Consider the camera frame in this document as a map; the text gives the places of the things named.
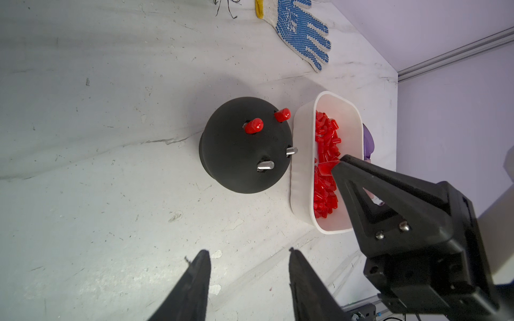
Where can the blue dotted work glove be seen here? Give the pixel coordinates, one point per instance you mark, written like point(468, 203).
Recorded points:
point(302, 32)

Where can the black round screw base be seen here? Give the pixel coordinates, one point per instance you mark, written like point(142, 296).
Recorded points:
point(241, 162)

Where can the purple pink brush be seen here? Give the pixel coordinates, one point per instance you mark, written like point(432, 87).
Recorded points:
point(369, 145)

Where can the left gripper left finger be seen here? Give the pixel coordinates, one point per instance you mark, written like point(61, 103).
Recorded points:
point(188, 299)

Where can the white tray of sleeves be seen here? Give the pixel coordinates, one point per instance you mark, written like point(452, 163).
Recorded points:
point(324, 131)

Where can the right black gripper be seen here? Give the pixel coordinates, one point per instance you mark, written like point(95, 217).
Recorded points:
point(422, 243)

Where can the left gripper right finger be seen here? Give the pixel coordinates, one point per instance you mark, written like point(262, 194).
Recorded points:
point(311, 299)

